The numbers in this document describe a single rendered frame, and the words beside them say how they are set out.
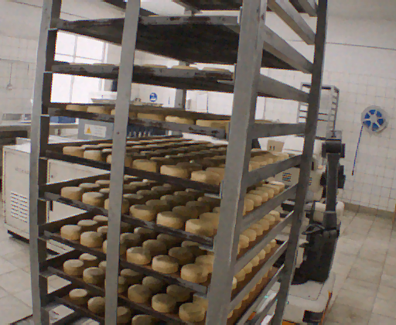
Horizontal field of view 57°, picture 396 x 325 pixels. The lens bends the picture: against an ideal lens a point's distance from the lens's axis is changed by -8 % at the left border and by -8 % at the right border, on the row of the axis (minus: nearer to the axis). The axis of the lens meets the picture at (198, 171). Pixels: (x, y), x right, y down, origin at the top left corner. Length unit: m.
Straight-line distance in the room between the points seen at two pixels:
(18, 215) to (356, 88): 4.99
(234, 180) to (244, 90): 0.14
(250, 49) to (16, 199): 3.16
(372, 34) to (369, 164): 2.01
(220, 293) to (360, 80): 5.81
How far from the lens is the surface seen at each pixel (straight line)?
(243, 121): 0.60
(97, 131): 2.78
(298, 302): 2.47
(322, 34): 1.22
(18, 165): 3.50
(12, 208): 3.67
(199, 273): 0.72
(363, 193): 6.36
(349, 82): 6.35
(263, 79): 0.74
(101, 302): 0.97
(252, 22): 0.61
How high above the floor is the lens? 1.36
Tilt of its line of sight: 10 degrees down
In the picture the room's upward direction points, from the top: 6 degrees clockwise
